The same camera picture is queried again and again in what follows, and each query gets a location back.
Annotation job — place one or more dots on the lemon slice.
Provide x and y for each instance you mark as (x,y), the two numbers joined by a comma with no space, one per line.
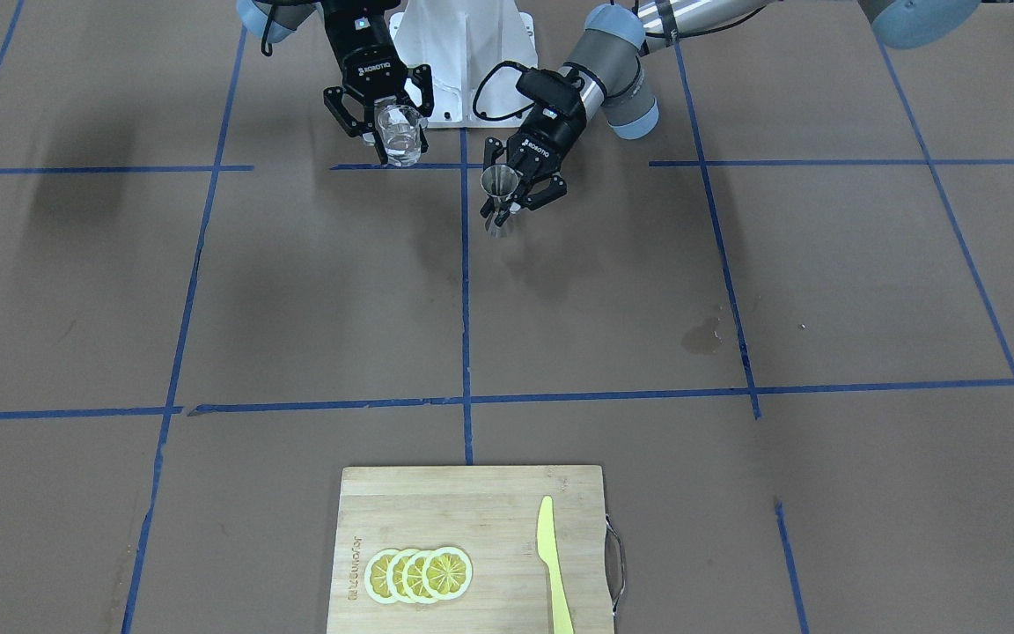
(447,573)
(413,584)
(396,577)
(378,581)

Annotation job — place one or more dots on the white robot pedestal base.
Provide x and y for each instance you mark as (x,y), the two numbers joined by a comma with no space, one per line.
(462,41)

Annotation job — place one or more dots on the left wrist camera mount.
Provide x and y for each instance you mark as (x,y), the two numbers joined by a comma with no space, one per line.
(550,90)

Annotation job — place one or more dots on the steel jigger measuring cup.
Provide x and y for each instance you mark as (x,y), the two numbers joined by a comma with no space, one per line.
(499,183)

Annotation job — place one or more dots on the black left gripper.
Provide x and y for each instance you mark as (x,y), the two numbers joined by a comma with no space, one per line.
(541,145)

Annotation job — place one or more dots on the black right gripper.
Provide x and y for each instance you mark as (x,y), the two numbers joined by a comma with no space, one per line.
(367,55)

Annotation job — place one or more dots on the clear glass beaker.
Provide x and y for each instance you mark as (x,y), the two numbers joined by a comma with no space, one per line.
(400,134)

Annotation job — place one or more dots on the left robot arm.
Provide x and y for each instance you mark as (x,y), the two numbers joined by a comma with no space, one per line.
(812,90)

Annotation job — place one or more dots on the yellow plastic knife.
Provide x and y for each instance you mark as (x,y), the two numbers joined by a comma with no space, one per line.
(547,543)

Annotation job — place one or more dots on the bamboo cutting board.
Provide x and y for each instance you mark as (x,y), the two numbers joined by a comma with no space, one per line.
(490,512)

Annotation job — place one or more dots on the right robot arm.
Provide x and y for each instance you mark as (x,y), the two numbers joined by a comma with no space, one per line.
(273,21)

